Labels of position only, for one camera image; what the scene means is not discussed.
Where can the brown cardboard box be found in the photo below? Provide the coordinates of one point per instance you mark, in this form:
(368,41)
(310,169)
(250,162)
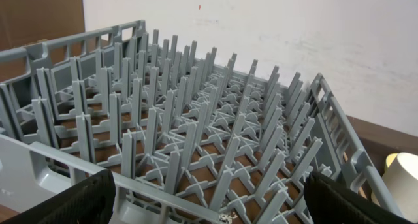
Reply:
(26,22)

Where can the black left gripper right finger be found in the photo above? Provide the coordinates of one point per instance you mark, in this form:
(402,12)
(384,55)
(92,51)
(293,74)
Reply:
(330,202)

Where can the grey plastic dish rack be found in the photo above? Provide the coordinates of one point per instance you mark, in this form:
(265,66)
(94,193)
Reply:
(187,141)

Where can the white paper cup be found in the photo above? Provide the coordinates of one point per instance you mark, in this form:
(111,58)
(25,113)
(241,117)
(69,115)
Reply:
(401,181)

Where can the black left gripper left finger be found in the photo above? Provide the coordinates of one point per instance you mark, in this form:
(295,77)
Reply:
(88,201)

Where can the yellow round plate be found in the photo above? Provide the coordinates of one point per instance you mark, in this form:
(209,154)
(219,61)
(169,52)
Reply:
(389,159)

